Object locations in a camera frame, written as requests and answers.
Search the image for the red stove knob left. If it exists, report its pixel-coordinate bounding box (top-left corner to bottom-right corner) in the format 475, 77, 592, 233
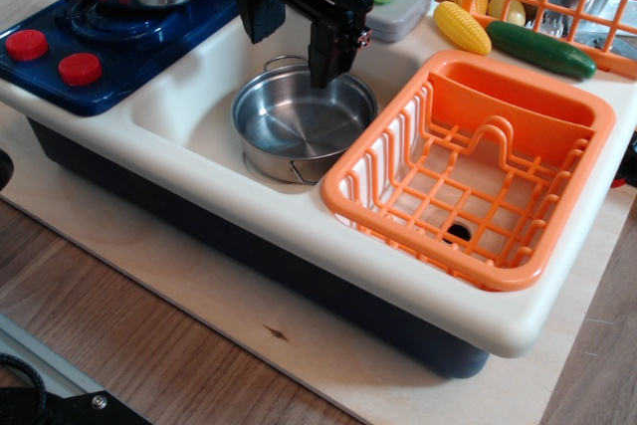
5, 29, 49, 62

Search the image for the cream toy kitchen sink unit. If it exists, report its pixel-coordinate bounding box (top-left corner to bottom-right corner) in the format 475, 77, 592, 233
1, 13, 636, 378

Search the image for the blue toy stove top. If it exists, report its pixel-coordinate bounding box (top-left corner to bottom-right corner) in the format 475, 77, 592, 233
1, 0, 238, 116

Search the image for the yellow toy corn cob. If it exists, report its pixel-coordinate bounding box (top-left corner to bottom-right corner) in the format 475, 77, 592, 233
433, 1, 492, 56

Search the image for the red stove knob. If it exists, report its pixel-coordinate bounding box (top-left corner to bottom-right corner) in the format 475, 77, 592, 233
58, 53, 103, 87
5, 29, 49, 62

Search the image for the green toy cucumber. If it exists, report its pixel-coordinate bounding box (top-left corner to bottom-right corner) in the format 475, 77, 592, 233
486, 21, 597, 80

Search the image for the yellow toy lemon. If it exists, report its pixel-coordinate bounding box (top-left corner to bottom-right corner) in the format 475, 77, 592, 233
487, 0, 527, 26

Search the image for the red stove knob right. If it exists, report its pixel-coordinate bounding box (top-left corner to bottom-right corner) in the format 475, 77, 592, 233
58, 53, 103, 87

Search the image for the orange plastic drying rack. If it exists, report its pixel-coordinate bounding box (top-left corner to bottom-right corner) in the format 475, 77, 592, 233
321, 51, 616, 292

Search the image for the grey plastic faucet base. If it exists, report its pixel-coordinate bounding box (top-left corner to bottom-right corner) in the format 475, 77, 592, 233
365, 0, 434, 43

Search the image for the small steel pan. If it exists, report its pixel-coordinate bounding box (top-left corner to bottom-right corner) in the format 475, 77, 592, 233
231, 55, 378, 185

